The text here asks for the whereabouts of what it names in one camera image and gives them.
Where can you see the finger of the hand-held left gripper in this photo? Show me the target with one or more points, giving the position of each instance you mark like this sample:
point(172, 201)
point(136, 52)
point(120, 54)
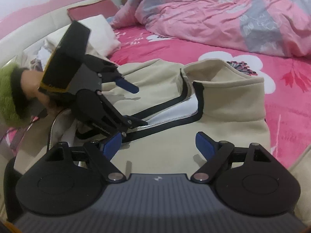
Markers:
point(127, 86)
point(121, 119)

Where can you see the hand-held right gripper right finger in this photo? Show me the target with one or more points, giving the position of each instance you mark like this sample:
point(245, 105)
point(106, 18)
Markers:
point(205, 145)

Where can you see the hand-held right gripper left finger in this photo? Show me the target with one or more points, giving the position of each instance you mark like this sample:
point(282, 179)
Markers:
point(111, 145)

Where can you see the beige zip jacket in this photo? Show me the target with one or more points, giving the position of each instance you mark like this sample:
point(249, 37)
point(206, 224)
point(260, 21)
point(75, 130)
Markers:
point(218, 102)

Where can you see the folded white clothes pile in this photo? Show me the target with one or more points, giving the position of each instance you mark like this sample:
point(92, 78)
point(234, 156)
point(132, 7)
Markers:
point(102, 32)

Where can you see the person's left hand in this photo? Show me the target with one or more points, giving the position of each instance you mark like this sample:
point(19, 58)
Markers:
point(29, 83)

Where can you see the white printed cloth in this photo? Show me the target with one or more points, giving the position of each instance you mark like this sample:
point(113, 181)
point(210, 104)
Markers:
point(43, 54)

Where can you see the dark pink pillow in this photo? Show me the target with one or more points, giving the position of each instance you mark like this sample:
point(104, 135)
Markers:
point(92, 8)

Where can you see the pink floral blanket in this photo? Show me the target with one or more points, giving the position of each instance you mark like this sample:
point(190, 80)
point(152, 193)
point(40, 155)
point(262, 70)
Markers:
point(286, 77)

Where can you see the pink grey floral duvet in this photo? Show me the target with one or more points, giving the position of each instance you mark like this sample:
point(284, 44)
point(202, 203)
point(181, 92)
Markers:
point(218, 12)

